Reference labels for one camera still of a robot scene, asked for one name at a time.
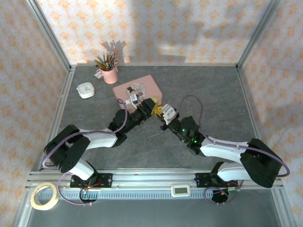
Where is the beige masking tape roll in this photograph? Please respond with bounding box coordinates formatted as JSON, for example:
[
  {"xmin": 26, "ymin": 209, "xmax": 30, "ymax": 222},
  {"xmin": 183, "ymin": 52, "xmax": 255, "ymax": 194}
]
[{"xmin": 30, "ymin": 182, "xmax": 60, "ymax": 210}]

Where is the yellow padlock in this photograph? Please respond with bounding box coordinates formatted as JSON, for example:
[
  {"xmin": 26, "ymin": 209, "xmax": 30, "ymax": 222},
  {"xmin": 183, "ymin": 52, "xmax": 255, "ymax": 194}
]
[{"xmin": 151, "ymin": 97, "xmax": 165, "ymax": 117}]

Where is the bundle of coloured pencils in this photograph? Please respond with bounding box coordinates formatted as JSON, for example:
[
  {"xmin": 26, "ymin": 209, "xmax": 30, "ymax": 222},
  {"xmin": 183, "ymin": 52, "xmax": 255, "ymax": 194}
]
[{"xmin": 94, "ymin": 52, "xmax": 119, "ymax": 71}]

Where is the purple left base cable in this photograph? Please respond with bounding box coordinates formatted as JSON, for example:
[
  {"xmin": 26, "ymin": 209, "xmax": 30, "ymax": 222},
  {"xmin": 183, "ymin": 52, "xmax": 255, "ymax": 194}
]
[{"xmin": 57, "ymin": 173, "xmax": 95, "ymax": 206}]

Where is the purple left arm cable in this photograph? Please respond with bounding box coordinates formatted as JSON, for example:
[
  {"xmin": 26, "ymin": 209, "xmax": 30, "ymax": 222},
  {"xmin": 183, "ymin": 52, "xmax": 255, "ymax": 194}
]
[{"xmin": 44, "ymin": 98, "xmax": 130, "ymax": 167}]

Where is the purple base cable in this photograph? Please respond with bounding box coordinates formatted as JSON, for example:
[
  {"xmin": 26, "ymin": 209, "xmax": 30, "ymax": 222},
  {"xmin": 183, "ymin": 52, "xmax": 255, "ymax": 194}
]
[
  {"xmin": 204, "ymin": 181, "xmax": 244, "ymax": 205},
  {"xmin": 57, "ymin": 173, "xmax": 95, "ymax": 206}
]

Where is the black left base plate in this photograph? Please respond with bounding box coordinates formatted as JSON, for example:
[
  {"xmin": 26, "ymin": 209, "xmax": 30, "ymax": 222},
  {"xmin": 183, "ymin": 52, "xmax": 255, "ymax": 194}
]
[{"xmin": 70, "ymin": 173, "xmax": 113, "ymax": 189}]

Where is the grey slotted cable duct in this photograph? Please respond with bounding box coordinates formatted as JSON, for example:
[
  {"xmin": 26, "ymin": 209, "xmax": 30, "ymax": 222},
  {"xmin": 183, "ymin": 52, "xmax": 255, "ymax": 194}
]
[{"xmin": 37, "ymin": 189, "xmax": 239, "ymax": 201}]

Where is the small white square clock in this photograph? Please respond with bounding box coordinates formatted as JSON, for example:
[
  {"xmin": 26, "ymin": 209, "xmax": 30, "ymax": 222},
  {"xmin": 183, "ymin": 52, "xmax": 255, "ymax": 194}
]
[{"xmin": 76, "ymin": 82, "xmax": 96, "ymax": 99}]

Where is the white digital display device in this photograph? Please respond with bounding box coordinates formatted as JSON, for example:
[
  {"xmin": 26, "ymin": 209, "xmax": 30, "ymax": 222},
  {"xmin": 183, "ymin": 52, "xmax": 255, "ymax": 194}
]
[{"xmin": 171, "ymin": 184, "xmax": 191, "ymax": 198}]

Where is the aluminium frame post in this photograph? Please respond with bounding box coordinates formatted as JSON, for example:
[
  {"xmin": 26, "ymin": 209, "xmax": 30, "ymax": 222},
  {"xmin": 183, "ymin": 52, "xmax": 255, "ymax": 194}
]
[
  {"xmin": 25, "ymin": 0, "xmax": 72, "ymax": 72},
  {"xmin": 236, "ymin": 0, "xmax": 282, "ymax": 70}
]

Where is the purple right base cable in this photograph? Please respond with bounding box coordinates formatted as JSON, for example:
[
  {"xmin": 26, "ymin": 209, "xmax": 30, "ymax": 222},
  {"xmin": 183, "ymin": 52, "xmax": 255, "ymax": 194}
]
[{"xmin": 204, "ymin": 181, "xmax": 244, "ymax": 205}]

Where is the pink rectangular box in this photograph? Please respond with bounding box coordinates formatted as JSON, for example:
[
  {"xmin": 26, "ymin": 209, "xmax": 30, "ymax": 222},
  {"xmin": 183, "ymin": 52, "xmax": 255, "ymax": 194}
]
[{"xmin": 112, "ymin": 74, "xmax": 164, "ymax": 111}]

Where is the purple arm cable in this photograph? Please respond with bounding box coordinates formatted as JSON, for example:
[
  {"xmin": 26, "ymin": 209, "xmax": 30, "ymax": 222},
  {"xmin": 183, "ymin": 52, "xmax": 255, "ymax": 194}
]
[
  {"xmin": 177, "ymin": 94, "xmax": 291, "ymax": 178},
  {"xmin": 44, "ymin": 98, "xmax": 130, "ymax": 167}
]

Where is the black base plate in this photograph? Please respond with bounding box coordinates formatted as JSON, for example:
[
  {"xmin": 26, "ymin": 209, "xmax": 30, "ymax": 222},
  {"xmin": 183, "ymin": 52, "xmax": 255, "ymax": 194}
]
[
  {"xmin": 195, "ymin": 172, "xmax": 242, "ymax": 189},
  {"xmin": 70, "ymin": 173, "xmax": 113, "ymax": 189}
]

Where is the aluminium mounting rail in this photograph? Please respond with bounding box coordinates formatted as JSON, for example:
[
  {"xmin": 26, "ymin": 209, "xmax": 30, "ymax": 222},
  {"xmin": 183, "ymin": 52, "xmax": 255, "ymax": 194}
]
[{"xmin": 26, "ymin": 168, "xmax": 284, "ymax": 190}]

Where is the pink pencil cup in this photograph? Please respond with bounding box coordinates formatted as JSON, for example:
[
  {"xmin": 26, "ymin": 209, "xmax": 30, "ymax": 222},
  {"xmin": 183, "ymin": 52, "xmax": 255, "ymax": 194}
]
[{"xmin": 101, "ymin": 65, "xmax": 119, "ymax": 84}]

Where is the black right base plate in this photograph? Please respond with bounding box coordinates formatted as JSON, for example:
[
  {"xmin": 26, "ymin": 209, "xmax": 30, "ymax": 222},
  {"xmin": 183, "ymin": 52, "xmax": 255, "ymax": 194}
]
[{"xmin": 195, "ymin": 172, "xmax": 242, "ymax": 189}]

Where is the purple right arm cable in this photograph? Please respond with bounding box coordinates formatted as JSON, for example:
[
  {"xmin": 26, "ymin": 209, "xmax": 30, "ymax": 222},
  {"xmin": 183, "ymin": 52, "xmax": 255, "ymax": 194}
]
[{"xmin": 177, "ymin": 94, "xmax": 291, "ymax": 178}]

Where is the aluminium side rail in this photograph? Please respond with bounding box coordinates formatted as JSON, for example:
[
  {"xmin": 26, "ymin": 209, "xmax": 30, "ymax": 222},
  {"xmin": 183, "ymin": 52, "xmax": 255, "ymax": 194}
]
[
  {"xmin": 236, "ymin": 66, "xmax": 271, "ymax": 171},
  {"xmin": 37, "ymin": 66, "xmax": 77, "ymax": 171}
]

